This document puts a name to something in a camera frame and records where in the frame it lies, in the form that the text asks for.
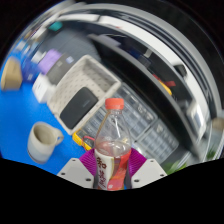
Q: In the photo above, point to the dark grey box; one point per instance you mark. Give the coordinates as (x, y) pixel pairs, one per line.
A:
(60, 70)

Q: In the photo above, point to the grey ceramic mug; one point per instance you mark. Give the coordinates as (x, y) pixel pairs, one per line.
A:
(40, 146)

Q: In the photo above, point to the white perforated basket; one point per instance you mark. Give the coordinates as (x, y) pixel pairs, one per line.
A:
(83, 76)

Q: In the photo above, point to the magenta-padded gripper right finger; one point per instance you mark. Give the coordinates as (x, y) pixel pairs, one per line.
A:
(148, 171)

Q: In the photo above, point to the teal holder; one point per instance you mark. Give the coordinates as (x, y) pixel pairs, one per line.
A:
(55, 26)

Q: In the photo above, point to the black shelf unit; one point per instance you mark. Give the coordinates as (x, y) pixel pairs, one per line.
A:
(150, 83)

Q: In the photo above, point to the brown cardboard box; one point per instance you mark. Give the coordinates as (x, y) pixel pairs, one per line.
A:
(11, 75)

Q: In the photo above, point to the black speaker case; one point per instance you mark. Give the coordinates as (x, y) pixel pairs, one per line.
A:
(78, 108)

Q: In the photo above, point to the grey small parts drawer cabinet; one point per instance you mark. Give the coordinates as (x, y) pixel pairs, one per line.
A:
(136, 110)
(156, 143)

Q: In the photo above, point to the white box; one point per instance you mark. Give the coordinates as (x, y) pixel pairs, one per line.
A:
(41, 88)

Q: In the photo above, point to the blue box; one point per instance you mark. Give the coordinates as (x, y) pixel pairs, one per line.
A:
(30, 71)

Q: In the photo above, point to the clear red-capped drink bottle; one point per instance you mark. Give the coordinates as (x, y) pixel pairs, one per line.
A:
(112, 146)

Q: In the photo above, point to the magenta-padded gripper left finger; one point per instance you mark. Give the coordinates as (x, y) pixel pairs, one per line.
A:
(75, 171)

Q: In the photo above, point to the green potted plant white pot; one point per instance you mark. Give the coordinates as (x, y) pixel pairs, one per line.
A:
(175, 166)

